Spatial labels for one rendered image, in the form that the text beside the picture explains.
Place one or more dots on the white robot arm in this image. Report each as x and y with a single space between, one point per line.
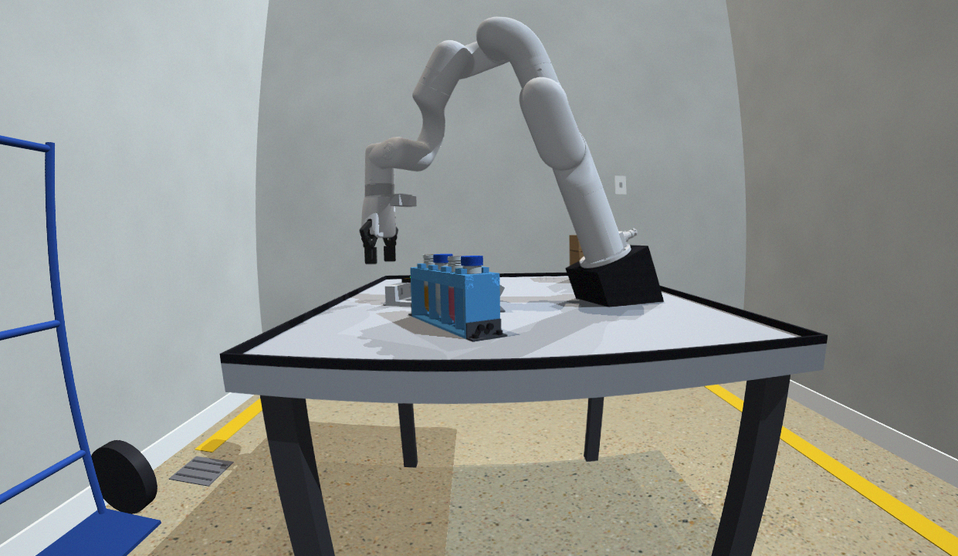
547 114

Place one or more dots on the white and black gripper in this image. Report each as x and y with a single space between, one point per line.
378 221

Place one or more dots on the black table edge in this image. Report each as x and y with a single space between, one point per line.
235 354

